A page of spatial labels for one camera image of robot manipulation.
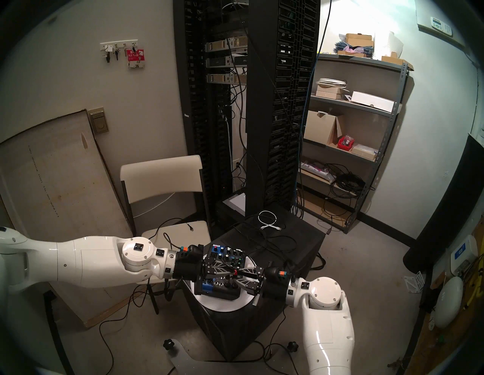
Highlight white router blue label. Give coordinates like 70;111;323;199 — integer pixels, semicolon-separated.
450;234;479;276

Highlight closed cardboard box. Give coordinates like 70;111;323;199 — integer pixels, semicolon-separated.
345;33;375;48

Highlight thick black hose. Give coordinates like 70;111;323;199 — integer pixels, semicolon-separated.
43;291;74;375

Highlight large black foam panel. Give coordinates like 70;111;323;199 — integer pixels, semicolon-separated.
403;134;484;273

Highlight beige rack unit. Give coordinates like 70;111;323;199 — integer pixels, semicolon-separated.
206;73;247;84
205;38;248;53

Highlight pink and blue bag stack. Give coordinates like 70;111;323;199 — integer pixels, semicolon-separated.
333;41;375;58

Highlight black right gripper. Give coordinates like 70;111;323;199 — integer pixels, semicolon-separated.
234;266;291;307

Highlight black and blue audio mixer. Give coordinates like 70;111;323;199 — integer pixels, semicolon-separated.
194;244;246;301

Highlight grey flat box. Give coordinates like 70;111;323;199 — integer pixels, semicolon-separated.
222;192;247;213

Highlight black rack cable manager column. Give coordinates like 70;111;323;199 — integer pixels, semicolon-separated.
173;0;233;229

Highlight white lattice bracket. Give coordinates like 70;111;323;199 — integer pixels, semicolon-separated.
404;270;426;293

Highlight white round plate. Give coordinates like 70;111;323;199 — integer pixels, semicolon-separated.
188;255;259;312

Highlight beige wall control plate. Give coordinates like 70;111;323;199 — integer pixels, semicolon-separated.
88;107;109;135

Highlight black cable bundle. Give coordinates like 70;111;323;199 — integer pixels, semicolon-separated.
325;163;375;197

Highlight flat tan box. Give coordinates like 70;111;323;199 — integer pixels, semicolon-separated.
352;144;379;160

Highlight black server rack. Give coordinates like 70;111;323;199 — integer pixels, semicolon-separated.
245;0;321;218

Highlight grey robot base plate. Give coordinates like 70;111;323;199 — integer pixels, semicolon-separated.
168;338;273;375

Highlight flat brown cardboard sheet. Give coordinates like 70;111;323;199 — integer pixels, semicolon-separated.
301;189;354;227

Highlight white and pink package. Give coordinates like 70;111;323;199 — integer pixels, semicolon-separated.
301;161;337;182

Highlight white oval device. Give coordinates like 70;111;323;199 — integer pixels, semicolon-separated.
433;276;464;329

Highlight beige folding chair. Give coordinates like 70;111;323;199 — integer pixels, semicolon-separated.
120;154;212;314

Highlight dark grey rack unit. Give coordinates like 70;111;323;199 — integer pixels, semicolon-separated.
206;55;248;68

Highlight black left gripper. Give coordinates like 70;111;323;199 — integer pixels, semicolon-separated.
174;244;238;291

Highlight thin white coiled cable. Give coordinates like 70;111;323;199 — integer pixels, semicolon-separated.
258;211;283;230

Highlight white cable coil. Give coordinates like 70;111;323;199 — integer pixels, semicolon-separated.
316;77;348;89

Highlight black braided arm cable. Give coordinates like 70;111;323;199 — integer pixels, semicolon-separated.
147;217;182;301

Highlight grey metal shelf unit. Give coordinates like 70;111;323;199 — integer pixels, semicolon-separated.
295;53;414;234

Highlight white key hook rack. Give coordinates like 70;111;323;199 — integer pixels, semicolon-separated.
100;40;138;51

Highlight black floor cable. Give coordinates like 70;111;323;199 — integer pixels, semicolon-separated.
99;280;159;375

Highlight white paper bag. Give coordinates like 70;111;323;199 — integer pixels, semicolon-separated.
372;30;404;59

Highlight open cardboard box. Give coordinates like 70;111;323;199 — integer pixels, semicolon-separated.
304;110;346;147

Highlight white flat box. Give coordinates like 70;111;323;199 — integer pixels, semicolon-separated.
350;91;396;113

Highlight small beige box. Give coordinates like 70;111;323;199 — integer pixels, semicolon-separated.
315;85;350;101

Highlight white alarm keypad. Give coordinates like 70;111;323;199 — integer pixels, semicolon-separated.
430;16;453;37

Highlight large pale wooden board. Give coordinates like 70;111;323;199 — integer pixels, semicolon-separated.
0;110;131;329

